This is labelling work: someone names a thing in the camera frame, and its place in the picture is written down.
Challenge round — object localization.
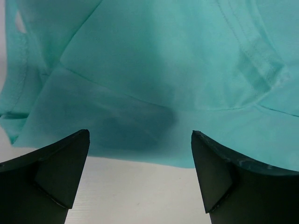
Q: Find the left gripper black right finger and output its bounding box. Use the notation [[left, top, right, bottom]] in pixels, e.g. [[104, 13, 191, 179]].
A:
[[191, 131, 299, 224]]

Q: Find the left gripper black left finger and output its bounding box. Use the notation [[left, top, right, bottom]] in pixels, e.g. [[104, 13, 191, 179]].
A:
[[0, 129, 90, 224]]

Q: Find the teal t shirt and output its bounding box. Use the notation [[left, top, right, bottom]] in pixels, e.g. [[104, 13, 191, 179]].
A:
[[0, 0, 299, 170]]

